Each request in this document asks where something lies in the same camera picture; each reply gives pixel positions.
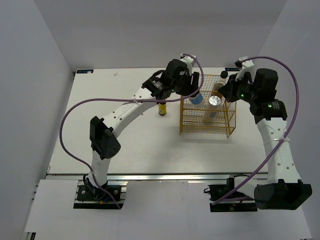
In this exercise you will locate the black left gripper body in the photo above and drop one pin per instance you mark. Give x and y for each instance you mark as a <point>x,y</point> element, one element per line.
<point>184,87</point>

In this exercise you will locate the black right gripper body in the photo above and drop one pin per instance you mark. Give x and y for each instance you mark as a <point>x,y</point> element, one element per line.
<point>244,90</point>

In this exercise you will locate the dark sauce bottle red label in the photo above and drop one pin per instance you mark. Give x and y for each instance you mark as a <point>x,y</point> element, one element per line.
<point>219,83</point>

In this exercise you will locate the white jar blue label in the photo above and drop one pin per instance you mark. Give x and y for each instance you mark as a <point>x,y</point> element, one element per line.
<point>197,101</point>

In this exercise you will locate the white granule jar silver lid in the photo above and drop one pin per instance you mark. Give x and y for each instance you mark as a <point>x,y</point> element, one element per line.
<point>212,107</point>

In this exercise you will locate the small yellow-label bottle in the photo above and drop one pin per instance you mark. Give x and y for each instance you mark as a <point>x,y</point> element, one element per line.
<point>162,109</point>

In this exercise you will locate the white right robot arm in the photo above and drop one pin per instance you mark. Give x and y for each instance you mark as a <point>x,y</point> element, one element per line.
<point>284,189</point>

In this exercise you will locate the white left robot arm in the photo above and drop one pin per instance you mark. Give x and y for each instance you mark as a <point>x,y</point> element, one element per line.
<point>104,132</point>

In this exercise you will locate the blue right corner sticker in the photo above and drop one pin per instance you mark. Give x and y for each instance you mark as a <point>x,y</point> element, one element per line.
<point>232,69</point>

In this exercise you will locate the blue corner sticker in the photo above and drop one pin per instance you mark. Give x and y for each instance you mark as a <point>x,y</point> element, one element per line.
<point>232,69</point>
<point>84,71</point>

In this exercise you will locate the blue left corner sticker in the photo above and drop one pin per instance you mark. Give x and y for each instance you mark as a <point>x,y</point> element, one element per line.
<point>84,71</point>

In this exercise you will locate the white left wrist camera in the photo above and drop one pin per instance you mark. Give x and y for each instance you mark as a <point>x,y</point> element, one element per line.
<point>190,61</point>

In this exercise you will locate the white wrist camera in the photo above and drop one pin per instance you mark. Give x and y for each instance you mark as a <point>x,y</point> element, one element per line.
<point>190,61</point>
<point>244,64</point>

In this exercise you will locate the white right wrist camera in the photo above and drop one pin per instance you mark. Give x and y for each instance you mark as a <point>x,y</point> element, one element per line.
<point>244,64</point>

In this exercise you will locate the yellow wire rack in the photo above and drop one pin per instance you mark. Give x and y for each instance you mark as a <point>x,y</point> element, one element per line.
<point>191,119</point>

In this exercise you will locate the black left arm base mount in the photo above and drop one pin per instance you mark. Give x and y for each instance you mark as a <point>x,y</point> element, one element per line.
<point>86,199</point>

